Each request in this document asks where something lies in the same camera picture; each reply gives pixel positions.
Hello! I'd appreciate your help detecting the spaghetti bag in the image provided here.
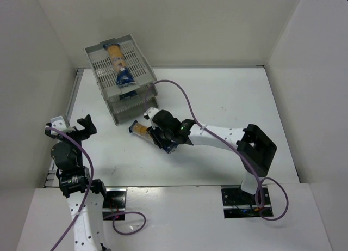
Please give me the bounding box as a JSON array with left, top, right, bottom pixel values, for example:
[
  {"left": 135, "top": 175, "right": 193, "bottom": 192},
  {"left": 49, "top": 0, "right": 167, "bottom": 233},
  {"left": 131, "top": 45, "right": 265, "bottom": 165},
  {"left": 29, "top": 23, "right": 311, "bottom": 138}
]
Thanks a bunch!
[
  {"left": 128, "top": 120, "right": 178, "bottom": 154},
  {"left": 103, "top": 43, "right": 135, "bottom": 87},
  {"left": 119, "top": 90, "right": 138, "bottom": 100}
]

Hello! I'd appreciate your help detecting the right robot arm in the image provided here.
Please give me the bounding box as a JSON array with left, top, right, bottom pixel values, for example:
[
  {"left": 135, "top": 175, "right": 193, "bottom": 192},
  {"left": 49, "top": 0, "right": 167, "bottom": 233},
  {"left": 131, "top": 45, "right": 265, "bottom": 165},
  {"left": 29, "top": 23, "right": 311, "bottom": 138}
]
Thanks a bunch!
[{"left": 144, "top": 107, "right": 277, "bottom": 195}]

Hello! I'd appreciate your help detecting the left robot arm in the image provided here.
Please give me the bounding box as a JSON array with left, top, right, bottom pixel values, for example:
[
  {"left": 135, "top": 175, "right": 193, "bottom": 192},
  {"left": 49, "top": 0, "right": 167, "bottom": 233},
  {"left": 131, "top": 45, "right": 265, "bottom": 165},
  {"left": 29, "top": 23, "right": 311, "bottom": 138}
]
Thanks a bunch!
[{"left": 45, "top": 115, "right": 109, "bottom": 250}]

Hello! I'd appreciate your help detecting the grey stacked tray shelf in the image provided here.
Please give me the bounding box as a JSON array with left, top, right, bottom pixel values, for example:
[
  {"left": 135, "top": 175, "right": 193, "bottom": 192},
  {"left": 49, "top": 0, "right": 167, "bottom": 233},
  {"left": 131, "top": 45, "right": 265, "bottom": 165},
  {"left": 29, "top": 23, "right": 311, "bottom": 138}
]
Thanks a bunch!
[{"left": 84, "top": 34, "right": 158, "bottom": 125}]

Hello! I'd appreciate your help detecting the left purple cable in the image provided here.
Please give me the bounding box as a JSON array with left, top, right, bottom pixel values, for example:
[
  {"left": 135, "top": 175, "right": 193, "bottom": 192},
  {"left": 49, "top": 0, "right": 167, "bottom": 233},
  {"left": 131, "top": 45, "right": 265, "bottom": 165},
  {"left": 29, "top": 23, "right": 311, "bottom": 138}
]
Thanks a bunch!
[{"left": 45, "top": 127, "right": 147, "bottom": 251}]

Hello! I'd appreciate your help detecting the purple cable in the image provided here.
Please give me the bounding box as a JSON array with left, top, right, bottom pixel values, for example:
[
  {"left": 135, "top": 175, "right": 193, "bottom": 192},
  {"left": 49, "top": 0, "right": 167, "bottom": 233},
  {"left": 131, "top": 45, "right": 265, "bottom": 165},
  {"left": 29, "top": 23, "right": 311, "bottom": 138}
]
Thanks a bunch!
[
  {"left": 144, "top": 80, "right": 289, "bottom": 222},
  {"left": 45, "top": 127, "right": 147, "bottom": 251}
]

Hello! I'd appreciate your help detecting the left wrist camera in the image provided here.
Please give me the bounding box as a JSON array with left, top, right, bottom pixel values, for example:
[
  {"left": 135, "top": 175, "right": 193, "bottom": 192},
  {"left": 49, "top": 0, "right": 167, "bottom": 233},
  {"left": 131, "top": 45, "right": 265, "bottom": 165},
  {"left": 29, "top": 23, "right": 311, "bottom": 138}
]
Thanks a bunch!
[{"left": 51, "top": 115, "right": 76, "bottom": 133}]

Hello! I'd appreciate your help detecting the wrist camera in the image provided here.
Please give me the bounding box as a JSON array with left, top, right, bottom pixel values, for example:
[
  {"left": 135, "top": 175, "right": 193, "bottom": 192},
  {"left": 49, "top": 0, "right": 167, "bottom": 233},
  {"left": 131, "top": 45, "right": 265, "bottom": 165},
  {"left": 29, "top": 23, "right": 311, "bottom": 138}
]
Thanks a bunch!
[
  {"left": 51, "top": 115, "right": 76, "bottom": 133},
  {"left": 144, "top": 107, "right": 159, "bottom": 120}
]

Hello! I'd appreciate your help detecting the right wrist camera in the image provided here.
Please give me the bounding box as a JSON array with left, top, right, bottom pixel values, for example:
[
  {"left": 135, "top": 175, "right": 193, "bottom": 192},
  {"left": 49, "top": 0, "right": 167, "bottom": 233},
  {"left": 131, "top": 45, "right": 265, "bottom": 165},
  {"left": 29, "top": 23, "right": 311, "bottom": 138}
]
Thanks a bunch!
[{"left": 144, "top": 107, "right": 159, "bottom": 120}]

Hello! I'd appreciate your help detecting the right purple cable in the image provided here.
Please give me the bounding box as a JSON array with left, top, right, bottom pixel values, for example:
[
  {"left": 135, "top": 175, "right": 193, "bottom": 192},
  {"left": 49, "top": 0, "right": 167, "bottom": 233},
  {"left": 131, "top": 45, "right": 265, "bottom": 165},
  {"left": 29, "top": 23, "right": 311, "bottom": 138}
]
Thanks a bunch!
[{"left": 144, "top": 80, "right": 289, "bottom": 222}]

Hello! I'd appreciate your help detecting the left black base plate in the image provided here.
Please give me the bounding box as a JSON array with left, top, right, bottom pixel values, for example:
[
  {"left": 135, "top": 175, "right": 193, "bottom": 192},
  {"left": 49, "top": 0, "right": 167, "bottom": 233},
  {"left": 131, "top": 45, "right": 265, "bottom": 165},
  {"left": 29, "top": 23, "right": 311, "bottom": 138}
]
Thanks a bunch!
[{"left": 102, "top": 187, "right": 127, "bottom": 221}]

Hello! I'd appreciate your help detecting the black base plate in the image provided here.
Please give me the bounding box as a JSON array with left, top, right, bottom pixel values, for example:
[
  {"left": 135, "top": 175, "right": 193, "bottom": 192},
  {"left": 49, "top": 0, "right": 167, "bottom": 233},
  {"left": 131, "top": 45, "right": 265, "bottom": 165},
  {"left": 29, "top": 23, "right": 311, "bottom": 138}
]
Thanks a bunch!
[
  {"left": 102, "top": 187, "right": 127, "bottom": 221},
  {"left": 221, "top": 186, "right": 274, "bottom": 219}
]

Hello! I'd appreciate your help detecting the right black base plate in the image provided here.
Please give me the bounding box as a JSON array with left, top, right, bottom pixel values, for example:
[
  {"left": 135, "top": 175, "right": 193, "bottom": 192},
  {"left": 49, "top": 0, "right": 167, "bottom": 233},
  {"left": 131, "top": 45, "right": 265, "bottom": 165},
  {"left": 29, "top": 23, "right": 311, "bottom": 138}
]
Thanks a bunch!
[{"left": 221, "top": 186, "right": 274, "bottom": 219}]

